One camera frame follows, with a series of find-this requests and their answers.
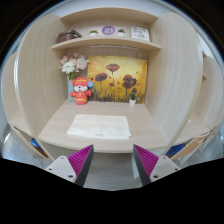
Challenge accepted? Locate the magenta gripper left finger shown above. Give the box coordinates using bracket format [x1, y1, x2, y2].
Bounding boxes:
[46, 145, 94, 187]

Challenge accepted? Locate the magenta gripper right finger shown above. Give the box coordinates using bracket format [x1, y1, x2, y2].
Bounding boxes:
[133, 144, 180, 186]

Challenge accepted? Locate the folded cream towel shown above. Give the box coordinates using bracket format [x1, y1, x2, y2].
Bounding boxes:
[67, 114, 131, 140]

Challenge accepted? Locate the blue chair right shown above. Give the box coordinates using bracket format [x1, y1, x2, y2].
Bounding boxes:
[166, 144, 185, 157]

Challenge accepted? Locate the blue chair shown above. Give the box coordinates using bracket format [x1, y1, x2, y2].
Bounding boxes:
[31, 138, 43, 151]
[166, 144, 185, 157]

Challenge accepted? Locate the blue chair left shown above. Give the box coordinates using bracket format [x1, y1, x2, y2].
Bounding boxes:
[31, 138, 43, 151]

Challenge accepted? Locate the small potted plant white pot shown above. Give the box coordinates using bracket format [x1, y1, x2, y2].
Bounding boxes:
[129, 92, 137, 106]

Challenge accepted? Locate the red plush toy figure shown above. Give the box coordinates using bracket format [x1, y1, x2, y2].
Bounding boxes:
[70, 77, 94, 105]

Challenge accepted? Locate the light blue vase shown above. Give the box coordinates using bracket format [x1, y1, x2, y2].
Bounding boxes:
[68, 80, 74, 103]

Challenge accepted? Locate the poppy flower painting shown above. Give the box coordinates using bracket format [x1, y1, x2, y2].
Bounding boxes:
[88, 55, 148, 103]

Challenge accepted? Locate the wooden desk cubicle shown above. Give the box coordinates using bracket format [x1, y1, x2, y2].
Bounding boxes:
[1, 7, 224, 158]

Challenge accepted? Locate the pink white flower bouquet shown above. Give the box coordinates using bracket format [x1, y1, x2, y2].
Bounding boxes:
[59, 52, 89, 80]

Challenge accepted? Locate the white framed card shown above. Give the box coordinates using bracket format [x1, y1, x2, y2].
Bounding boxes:
[131, 26, 150, 41]

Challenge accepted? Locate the small green plant left shelf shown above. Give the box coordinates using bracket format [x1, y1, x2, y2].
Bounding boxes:
[89, 30, 98, 37]

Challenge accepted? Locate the small green plant shelf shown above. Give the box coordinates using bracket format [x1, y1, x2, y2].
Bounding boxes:
[89, 30, 98, 37]
[117, 28, 125, 36]

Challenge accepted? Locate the small green plant right shelf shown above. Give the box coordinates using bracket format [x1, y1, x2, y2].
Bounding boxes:
[117, 28, 125, 36]

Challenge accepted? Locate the purple round number sign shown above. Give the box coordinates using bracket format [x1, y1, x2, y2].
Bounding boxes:
[102, 25, 116, 36]

